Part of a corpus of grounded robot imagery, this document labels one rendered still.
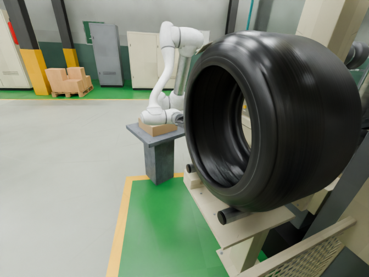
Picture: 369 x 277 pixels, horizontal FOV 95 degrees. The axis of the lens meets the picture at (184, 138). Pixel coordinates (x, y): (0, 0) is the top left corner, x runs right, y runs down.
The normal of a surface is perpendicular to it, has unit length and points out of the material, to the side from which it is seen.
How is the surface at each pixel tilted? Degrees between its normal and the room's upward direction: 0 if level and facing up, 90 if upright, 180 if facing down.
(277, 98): 63
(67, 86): 90
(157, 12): 90
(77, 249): 0
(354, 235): 90
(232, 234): 0
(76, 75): 90
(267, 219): 0
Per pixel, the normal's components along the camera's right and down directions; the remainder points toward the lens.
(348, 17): 0.38, 0.45
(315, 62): 0.27, -0.40
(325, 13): -0.92, 0.14
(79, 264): 0.04, -0.88
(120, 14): 0.16, 0.47
